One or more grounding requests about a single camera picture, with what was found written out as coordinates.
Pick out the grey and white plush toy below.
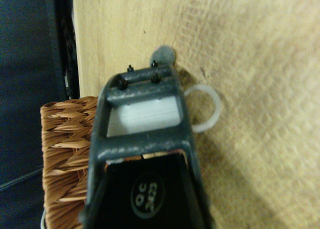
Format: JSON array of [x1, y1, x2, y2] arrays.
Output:
[[151, 45, 222, 134]]

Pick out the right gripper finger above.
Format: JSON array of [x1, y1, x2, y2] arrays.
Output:
[[77, 60, 216, 229]]

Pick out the brown wicker basket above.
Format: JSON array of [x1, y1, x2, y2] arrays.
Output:
[[39, 95, 189, 229]]

